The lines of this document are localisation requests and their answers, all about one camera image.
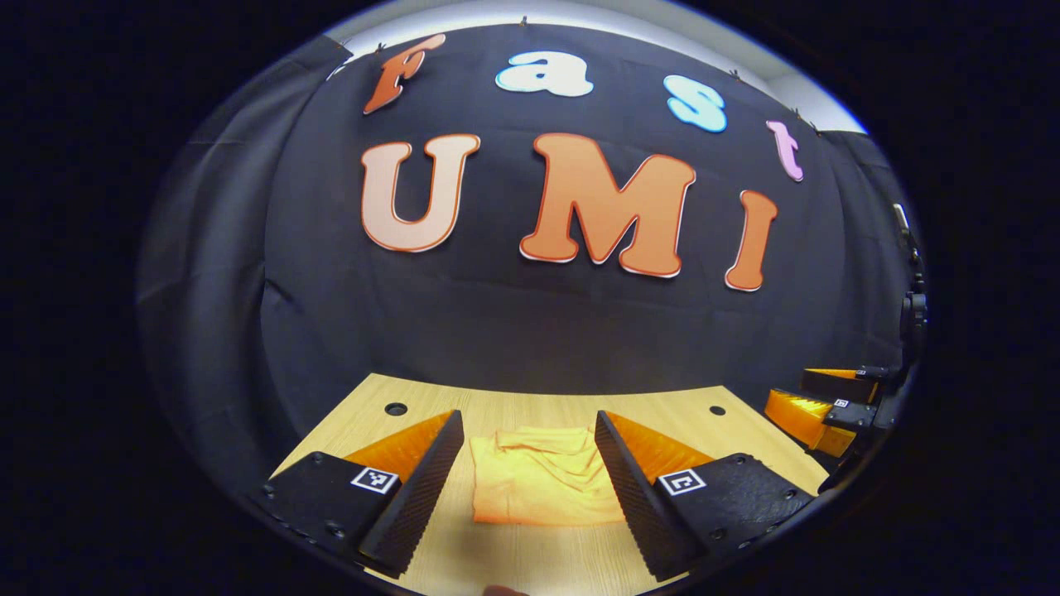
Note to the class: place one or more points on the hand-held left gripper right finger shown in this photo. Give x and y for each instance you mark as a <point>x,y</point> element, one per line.
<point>633,501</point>

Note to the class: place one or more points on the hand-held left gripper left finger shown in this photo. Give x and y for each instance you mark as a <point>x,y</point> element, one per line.
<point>426,501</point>

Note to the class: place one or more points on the orange T-shirt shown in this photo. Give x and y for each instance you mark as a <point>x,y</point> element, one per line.
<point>538,488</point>

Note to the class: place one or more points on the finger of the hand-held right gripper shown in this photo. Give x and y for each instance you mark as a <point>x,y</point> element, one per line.
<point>840,385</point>
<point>799,416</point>

